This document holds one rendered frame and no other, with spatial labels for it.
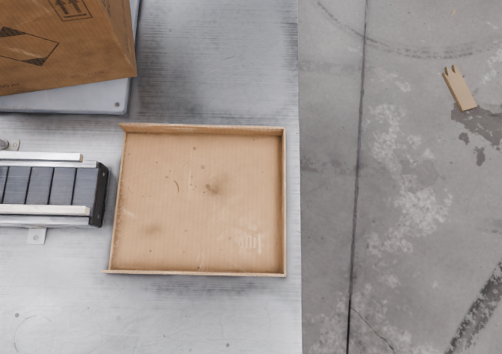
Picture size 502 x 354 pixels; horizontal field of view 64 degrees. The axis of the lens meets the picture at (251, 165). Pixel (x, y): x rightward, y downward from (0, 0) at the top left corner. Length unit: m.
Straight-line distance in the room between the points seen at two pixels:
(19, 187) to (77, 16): 0.30
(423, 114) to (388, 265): 0.65
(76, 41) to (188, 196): 0.31
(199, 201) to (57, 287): 0.28
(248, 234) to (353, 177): 0.99
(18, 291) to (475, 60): 1.88
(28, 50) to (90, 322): 0.45
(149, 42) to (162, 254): 0.42
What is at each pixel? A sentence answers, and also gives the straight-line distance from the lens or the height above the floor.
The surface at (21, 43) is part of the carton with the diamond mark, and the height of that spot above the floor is 1.00.
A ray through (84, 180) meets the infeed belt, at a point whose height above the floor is 0.88.
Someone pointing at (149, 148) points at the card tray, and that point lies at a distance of 0.76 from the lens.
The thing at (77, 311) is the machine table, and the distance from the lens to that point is 0.76.
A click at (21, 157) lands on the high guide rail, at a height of 0.96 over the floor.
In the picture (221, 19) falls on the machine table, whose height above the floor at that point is 0.83.
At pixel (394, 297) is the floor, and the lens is 1.64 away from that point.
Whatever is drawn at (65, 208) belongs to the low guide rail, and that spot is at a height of 0.92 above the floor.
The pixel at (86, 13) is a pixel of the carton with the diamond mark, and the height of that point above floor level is 1.04.
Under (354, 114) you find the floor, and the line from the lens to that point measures 1.74.
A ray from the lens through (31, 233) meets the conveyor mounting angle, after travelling 0.80.
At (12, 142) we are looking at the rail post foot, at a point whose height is 0.83.
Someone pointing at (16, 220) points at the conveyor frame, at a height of 0.88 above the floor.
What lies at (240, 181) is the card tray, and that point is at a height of 0.83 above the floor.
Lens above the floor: 1.54
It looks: 74 degrees down
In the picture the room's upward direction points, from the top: 3 degrees clockwise
